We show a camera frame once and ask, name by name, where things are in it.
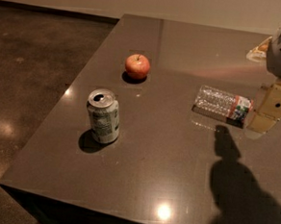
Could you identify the red apple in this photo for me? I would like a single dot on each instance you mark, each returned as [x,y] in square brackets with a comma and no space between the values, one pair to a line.
[137,66]

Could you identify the clear plastic water bottle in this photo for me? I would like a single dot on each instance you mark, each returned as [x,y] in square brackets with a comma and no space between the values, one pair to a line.
[221,105]

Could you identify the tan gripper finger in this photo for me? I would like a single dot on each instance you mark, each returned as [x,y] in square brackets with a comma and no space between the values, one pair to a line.
[258,54]
[268,112]

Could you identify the silver 7up can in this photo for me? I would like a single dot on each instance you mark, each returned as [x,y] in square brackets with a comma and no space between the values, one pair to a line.
[103,112]

